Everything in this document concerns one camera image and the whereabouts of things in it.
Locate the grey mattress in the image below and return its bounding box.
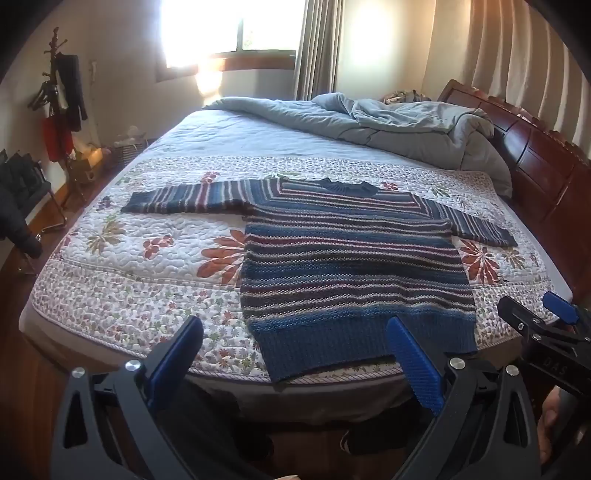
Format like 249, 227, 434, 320
18, 305, 511, 426

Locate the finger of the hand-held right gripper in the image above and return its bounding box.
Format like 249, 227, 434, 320
498, 295, 557, 344
542, 291, 591, 334

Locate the window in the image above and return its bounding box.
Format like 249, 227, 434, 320
156, 0, 306, 83

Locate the striped knit sweater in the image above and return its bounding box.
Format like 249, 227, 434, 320
121, 176, 518, 385

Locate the beige curtain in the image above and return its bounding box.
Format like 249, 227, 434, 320
422, 0, 591, 162

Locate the dark trouser leg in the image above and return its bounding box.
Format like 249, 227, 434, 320
152, 381, 276, 480

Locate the grey duvet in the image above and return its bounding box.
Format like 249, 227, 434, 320
203, 92, 514, 200

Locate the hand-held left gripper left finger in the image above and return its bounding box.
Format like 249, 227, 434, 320
50, 316, 204, 480

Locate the person's right hand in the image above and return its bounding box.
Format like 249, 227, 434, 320
539, 388, 570, 467

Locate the wooden coat rack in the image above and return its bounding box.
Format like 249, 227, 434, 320
28, 25, 88, 227

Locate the red hanging garment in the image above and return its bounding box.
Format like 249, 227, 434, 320
43, 115, 75, 162

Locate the brown box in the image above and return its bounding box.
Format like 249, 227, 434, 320
65, 147, 105, 186

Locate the grey-brown curtain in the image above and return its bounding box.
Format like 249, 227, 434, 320
294, 0, 345, 100

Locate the floral quilted bedspread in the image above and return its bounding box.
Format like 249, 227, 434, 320
28, 108, 568, 385

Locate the black hanging garment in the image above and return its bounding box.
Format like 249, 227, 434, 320
56, 53, 89, 133

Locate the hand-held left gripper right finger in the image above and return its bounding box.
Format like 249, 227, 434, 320
385, 316, 542, 480

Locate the wooden headboard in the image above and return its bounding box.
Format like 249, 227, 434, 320
438, 79, 591, 303

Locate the striped storage basket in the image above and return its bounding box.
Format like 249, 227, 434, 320
112, 124, 149, 169

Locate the patterned pillow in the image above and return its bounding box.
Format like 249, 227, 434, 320
381, 88, 433, 105

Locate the black jacket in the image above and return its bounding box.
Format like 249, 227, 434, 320
0, 148, 45, 259

